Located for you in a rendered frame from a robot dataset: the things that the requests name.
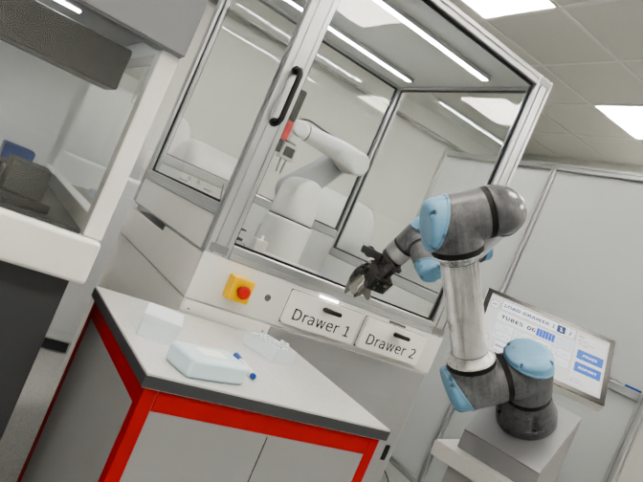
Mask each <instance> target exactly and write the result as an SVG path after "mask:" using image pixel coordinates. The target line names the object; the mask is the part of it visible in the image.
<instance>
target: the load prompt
mask: <svg viewBox="0 0 643 482"><path fill-rule="evenodd" d="M500 309H501V310H503V311H506V312H508V313H510V314H513V315H515V316H517V317H520V318H523V319H526V320H528V321H530V322H533V323H535V324H537V325H540V326H542V327H543V328H546V329H548V330H550V331H553V332H555V333H557V334H560V335H562V336H564V337H566V338H569V339H571V340H575V338H576V333H577V331H576V330H574V329H571V328H569V327H566V326H564V325H562V324H560V323H558V322H556V321H553V320H551V319H549V318H545V317H543V316H540V315H538V314H536V313H533V312H531V311H529V310H526V309H524V308H522V307H520V306H518V305H516V304H513V303H511V302H509V301H506V300H503V302H502V304H501V307H500Z"/></svg>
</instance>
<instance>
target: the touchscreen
mask: <svg viewBox="0 0 643 482"><path fill-rule="evenodd" d="M492 294H496V295H498V296H502V297H504V298H506V299H509V300H511V301H513V302H516V303H518V304H520V305H522V306H524V307H527V308H529V309H531V310H534V311H536V312H538V313H541V314H543V315H545V316H548V317H550V318H554V319H556V320H558V321H560V322H562V323H564V324H567V325H569V326H571V327H574V328H576V329H579V330H581V331H583V332H586V333H588V334H590V335H593V336H594V337H596V338H599V339H601V340H605V341H607V342H609V343H610V348H609V352H608V357H607V363H606V368H605V373H604V379H603V383H602V388H601V394H600V399H598V398H596V397H594V396H592V395H589V394H587V393H586V392H584V391H581V390H579V389H577V388H575V387H573V386H570V385H568V384H566V383H562V382H560V381H558V380H556V379H554V381H553V391H554V392H556V393H558V394H561V395H563V396H565V397H567V398H569V399H571V400H573V401H575V402H577V403H580V404H582V405H585V406H587V407H590V408H592V409H594V410H596V411H599V410H600V409H601V408H602V407H603V406H604V405H605V400H606V395H607V389H608V384H609V378H610V369H611V364H612V358H613V353H614V347H615V343H616V341H615V340H611V339H609V338H606V337H604V336H602V335H599V334H597V333H595V332H592V331H590V330H588V329H586V328H584V327H582V326H579V325H577V324H574V323H572V322H570V321H567V320H565V319H563V318H559V317H557V316H554V315H552V314H550V313H548V312H546V311H543V310H541V309H539V308H536V307H534V306H532V305H529V304H527V303H525V302H522V301H520V300H518V299H515V298H513V297H511V296H508V295H505V294H503V293H501V292H498V291H496V290H494V289H491V288H489V289H488V291H487V293H486V295H485V297H484V299H483V306H484V315H485V313H486V310H487V307H488V305H489V302H490V299H491V297H492Z"/></svg>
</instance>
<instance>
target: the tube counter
mask: <svg viewBox="0 0 643 482"><path fill-rule="evenodd" d="M525 331H526V332H528V333H530V334H532V335H535V336H537V337H539V338H542V339H544V340H548V341H550V342H552V343H554V344H557V345H559V346H561V347H563V348H565V349H567V350H570V351H572V349H573V345H574V342H572V341H570V340H566V339H564V338H561V337H559V336H557V335H554V334H552V333H550V332H547V331H545V330H544V329H541V328H539V327H537V326H534V325H532V324H530V323H527V326H526V329H525Z"/></svg>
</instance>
